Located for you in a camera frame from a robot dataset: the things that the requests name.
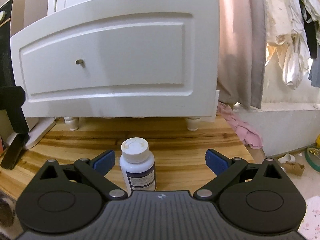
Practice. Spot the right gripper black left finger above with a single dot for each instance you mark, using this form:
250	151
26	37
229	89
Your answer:
82	180

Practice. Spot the pink curtain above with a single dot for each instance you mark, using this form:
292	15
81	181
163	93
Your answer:
242	53

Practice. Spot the white supplement bottle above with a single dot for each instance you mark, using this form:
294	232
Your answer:
137	164

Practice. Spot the pink crumpled cloth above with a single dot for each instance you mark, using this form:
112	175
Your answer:
246	133

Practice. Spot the metal drawer knob screw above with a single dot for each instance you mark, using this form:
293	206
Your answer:
79	61

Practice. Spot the floral beige hanging cloth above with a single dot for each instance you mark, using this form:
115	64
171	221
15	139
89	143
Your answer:
292	33

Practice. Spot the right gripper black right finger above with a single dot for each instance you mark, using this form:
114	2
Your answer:
230	172

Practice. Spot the white wooden nightstand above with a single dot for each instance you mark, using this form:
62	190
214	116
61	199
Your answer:
142	58

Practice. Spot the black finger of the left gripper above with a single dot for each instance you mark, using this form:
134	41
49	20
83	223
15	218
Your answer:
12	100

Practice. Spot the green tape roll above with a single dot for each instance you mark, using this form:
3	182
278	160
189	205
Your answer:
312	157

